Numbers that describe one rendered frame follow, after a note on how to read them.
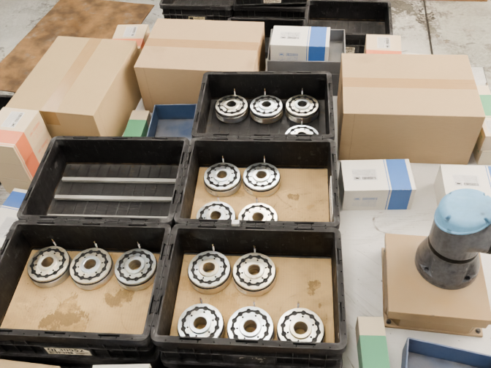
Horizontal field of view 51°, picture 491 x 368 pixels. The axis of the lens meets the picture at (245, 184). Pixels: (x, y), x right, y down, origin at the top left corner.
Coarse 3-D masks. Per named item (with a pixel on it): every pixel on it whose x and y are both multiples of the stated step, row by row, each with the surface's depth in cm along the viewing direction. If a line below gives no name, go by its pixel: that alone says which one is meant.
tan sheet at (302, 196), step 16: (288, 176) 146; (304, 176) 146; (320, 176) 145; (240, 192) 143; (288, 192) 142; (304, 192) 142; (320, 192) 142; (192, 208) 140; (240, 208) 139; (288, 208) 139; (304, 208) 138; (320, 208) 138
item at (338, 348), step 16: (176, 224) 125; (192, 224) 124; (208, 224) 124; (336, 240) 119; (336, 256) 116; (336, 272) 113; (160, 288) 113; (160, 304) 112; (160, 320) 109; (160, 336) 106; (176, 336) 106; (288, 352) 104; (304, 352) 104; (320, 352) 103; (336, 352) 103
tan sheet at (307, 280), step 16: (192, 256) 130; (240, 256) 129; (256, 272) 126; (288, 272) 126; (304, 272) 125; (320, 272) 125; (192, 288) 124; (224, 288) 124; (272, 288) 123; (288, 288) 123; (304, 288) 122; (320, 288) 122; (176, 304) 122; (192, 304) 121; (224, 304) 121; (240, 304) 121; (256, 304) 120; (272, 304) 120; (288, 304) 120; (304, 304) 120; (320, 304) 119; (176, 320) 119; (224, 320) 118; (224, 336) 116
